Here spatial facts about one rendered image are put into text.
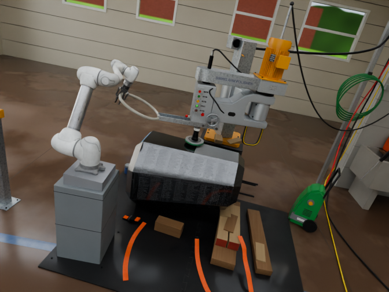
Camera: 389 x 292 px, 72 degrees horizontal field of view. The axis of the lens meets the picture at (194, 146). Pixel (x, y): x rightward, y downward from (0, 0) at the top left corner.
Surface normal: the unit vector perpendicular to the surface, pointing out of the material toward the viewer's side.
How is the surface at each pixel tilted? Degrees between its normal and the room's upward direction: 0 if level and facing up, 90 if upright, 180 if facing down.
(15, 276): 0
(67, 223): 90
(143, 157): 45
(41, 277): 0
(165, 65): 90
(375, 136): 90
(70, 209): 90
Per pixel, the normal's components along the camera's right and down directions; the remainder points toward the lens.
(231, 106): 0.08, 0.43
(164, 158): 0.04, -0.35
